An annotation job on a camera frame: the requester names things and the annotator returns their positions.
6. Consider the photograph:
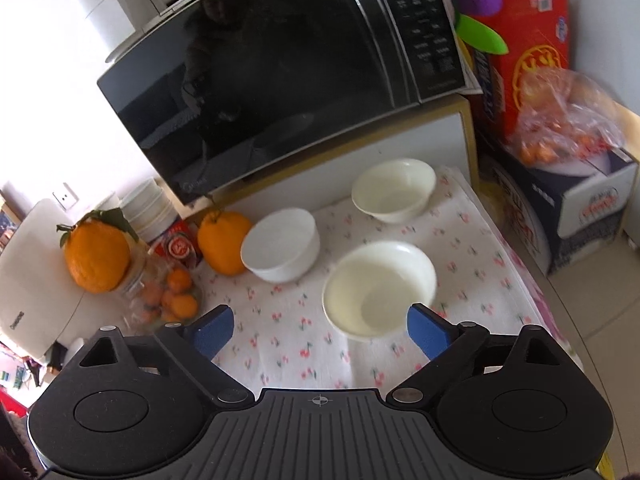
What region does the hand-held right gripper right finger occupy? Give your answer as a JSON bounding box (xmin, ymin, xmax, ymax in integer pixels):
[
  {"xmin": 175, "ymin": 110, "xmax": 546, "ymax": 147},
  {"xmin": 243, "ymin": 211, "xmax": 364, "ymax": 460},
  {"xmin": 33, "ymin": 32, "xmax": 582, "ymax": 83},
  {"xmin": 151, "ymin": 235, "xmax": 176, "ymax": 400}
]
[{"xmin": 386, "ymin": 302, "xmax": 576, "ymax": 406}]

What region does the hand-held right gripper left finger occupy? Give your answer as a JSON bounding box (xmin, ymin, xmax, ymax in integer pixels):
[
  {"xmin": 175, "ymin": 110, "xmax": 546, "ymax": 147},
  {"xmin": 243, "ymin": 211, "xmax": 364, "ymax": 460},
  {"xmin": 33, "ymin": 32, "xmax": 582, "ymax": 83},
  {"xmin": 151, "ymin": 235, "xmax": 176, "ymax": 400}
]
[{"xmin": 65, "ymin": 305, "xmax": 255, "ymax": 405}]

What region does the cream bowl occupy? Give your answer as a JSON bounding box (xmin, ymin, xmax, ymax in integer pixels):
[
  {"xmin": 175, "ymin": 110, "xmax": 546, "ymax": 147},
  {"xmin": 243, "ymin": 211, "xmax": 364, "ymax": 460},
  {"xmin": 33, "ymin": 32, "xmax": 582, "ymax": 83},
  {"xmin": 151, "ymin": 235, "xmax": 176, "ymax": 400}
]
[
  {"xmin": 322, "ymin": 240, "xmax": 437, "ymax": 342},
  {"xmin": 351, "ymin": 158, "xmax": 437, "ymax": 224}
]

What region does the white bowl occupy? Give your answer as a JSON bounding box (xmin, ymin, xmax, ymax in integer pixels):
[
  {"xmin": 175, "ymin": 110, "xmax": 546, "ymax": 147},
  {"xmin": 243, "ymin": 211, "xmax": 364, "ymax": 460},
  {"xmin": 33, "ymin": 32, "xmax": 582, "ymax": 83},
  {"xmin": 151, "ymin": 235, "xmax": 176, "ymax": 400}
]
[{"xmin": 240, "ymin": 209, "xmax": 321, "ymax": 284}]

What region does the glass jar of small oranges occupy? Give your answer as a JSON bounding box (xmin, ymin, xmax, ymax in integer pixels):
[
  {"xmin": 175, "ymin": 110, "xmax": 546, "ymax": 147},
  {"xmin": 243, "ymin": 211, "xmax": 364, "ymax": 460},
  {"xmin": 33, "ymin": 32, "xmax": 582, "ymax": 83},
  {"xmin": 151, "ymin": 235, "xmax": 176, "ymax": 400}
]
[{"xmin": 112, "ymin": 247, "xmax": 203, "ymax": 336}]

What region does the cherry print tablecloth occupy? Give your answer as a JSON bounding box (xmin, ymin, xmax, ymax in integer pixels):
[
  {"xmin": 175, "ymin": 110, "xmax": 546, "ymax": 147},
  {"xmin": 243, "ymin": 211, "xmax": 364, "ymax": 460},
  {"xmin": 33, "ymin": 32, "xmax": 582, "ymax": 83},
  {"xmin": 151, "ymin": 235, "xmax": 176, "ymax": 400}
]
[{"xmin": 192, "ymin": 165, "xmax": 583, "ymax": 391}]

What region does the red label can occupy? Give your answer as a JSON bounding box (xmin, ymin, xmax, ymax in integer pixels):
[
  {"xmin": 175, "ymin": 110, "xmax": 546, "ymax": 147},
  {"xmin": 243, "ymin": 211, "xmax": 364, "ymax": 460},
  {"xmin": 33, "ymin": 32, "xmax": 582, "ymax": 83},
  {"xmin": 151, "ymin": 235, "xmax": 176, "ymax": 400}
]
[{"xmin": 150, "ymin": 220, "xmax": 203, "ymax": 268}]

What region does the stack of white cups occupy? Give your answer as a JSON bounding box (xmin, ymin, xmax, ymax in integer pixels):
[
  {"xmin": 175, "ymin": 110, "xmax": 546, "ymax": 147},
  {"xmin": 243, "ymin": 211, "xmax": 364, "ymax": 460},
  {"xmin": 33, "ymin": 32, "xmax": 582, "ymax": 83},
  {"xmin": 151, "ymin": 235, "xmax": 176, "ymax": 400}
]
[{"xmin": 120, "ymin": 177, "xmax": 178, "ymax": 243}]

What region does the large orange with leaves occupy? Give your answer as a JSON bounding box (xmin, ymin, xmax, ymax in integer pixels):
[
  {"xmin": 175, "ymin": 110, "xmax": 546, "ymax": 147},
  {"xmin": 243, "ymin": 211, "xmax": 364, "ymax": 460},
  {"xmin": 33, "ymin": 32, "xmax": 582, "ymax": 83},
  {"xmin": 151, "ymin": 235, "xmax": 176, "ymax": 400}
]
[{"xmin": 56, "ymin": 208, "xmax": 140, "ymax": 294}]

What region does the dark cardboard box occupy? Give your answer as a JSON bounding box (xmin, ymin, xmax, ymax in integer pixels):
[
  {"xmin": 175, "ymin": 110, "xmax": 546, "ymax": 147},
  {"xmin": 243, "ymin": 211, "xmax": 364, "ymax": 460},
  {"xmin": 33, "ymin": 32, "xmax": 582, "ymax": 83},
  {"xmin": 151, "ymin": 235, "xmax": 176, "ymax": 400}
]
[{"xmin": 487, "ymin": 140, "xmax": 640, "ymax": 277}]

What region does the white air fryer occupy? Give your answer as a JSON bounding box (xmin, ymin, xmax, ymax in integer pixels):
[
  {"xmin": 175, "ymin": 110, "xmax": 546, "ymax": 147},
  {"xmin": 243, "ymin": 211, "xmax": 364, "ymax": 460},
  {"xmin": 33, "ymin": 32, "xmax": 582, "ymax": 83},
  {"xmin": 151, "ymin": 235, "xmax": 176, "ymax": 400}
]
[{"xmin": 0, "ymin": 197, "xmax": 96, "ymax": 361}]

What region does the plastic bag of oranges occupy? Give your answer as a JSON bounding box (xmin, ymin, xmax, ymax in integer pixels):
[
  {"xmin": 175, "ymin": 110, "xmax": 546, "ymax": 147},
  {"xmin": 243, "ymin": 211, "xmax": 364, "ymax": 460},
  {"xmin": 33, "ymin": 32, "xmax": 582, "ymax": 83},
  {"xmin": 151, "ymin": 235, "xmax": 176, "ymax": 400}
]
[{"xmin": 510, "ymin": 70, "xmax": 626, "ymax": 171}]

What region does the black microwave oven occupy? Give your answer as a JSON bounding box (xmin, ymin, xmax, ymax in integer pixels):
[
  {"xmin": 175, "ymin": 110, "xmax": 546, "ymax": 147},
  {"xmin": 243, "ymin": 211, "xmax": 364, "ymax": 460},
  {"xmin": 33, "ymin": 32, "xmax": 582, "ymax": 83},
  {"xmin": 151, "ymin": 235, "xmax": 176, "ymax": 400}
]
[{"xmin": 96, "ymin": 0, "xmax": 468, "ymax": 206}]

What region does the red cardboard box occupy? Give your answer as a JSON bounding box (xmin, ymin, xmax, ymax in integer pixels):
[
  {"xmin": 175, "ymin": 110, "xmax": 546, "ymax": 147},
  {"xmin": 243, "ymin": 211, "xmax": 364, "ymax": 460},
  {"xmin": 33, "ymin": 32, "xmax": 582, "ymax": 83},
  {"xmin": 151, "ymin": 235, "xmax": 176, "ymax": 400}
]
[{"xmin": 457, "ymin": 0, "xmax": 572, "ymax": 146}]

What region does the white wall socket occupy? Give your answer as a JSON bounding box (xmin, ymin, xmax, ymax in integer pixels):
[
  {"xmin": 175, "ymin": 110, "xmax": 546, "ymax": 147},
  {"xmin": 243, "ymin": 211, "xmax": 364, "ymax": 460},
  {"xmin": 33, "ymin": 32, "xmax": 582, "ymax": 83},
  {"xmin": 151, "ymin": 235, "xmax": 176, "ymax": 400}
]
[{"xmin": 52, "ymin": 182, "xmax": 78, "ymax": 211}]

